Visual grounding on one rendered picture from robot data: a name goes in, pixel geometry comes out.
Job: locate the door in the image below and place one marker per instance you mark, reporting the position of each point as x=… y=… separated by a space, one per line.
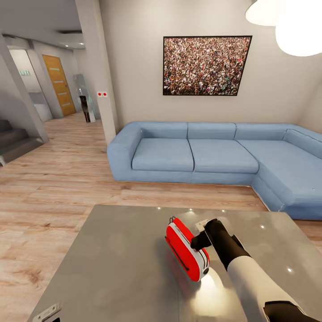
x=57 y=77

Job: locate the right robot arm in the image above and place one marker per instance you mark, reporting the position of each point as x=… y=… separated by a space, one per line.
x=262 y=299

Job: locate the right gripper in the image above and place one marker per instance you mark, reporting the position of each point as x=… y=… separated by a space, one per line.
x=198 y=242

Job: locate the radio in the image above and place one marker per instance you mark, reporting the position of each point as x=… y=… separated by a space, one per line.
x=195 y=263

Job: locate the standing mirror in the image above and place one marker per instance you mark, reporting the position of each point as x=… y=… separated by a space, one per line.
x=84 y=98

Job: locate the sofa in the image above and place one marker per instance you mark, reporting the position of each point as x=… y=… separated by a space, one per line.
x=281 y=162

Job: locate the picture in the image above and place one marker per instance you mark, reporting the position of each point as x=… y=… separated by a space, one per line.
x=204 y=65

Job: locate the room light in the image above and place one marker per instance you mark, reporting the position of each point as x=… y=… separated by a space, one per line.
x=264 y=12

